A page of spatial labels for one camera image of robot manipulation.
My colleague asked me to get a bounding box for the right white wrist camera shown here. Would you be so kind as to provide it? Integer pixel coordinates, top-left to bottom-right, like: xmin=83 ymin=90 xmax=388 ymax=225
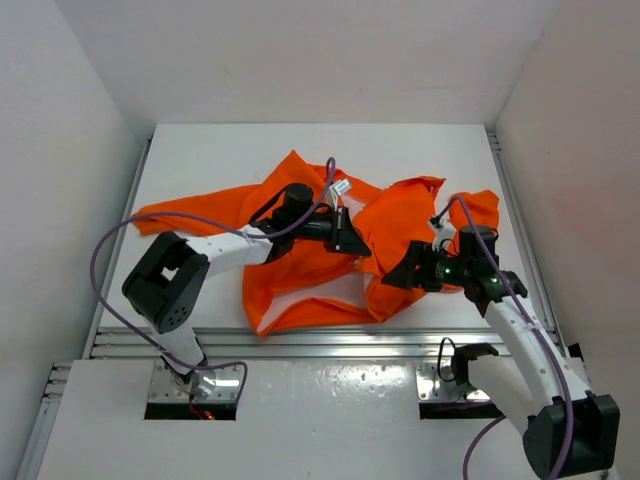
xmin=429 ymin=215 xmax=456 ymax=251

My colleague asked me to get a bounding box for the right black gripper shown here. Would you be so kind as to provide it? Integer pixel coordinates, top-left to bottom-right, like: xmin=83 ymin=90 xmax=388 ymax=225
xmin=381 ymin=240 xmax=470 ymax=292

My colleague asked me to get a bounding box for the orange zip jacket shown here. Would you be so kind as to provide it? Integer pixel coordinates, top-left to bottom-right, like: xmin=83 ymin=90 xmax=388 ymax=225
xmin=131 ymin=149 xmax=501 ymax=337

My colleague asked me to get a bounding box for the metal base plate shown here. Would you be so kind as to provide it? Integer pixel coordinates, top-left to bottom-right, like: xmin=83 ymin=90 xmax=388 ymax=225
xmin=414 ymin=360 xmax=489 ymax=404
xmin=148 ymin=360 xmax=244 ymax=404

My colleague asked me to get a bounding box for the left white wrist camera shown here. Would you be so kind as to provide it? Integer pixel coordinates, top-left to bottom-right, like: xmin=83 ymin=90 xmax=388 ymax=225
xmin=325 ymin=178 xmax=352 ymax=210

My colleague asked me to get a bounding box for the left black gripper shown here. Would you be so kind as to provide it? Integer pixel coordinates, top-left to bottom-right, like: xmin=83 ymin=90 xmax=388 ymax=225
xmin=291 ymin=204 xmax=371 ymax=255

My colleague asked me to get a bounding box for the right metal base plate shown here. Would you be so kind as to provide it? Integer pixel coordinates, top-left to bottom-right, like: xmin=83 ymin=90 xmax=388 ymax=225
xmin=414 ymin=360 xmax=489 ymax=404

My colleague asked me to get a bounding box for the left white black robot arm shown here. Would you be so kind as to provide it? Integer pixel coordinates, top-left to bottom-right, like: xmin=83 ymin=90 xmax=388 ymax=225
xmin=122 ymin=179 xmax=371 ymax=385

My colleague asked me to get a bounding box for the aluminium rail frame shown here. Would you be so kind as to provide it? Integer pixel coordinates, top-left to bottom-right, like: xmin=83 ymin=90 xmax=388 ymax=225
xmin=19 ymin=124 xmax=554 ymax=479

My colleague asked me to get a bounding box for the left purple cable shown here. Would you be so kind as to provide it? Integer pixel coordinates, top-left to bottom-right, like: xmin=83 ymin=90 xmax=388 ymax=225
xmin=90 ymin=156 xmax=337 ymax=405

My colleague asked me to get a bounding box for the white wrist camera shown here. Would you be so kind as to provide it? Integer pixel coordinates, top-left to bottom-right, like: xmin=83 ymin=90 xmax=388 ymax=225
xmin=429 ymin=215 xmax=456 ymax=251
xmin=325 ymin=178 xmax=352 ymax=210

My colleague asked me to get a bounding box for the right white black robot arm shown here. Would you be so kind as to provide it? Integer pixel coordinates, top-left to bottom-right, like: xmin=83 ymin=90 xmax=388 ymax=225
xmin=382 ymin=225 xmax=620 ymax=479

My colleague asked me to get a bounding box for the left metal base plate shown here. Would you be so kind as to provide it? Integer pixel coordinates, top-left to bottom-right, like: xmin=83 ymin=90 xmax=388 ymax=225
xmin=148 ymin=360 xmax=244 ymax=404

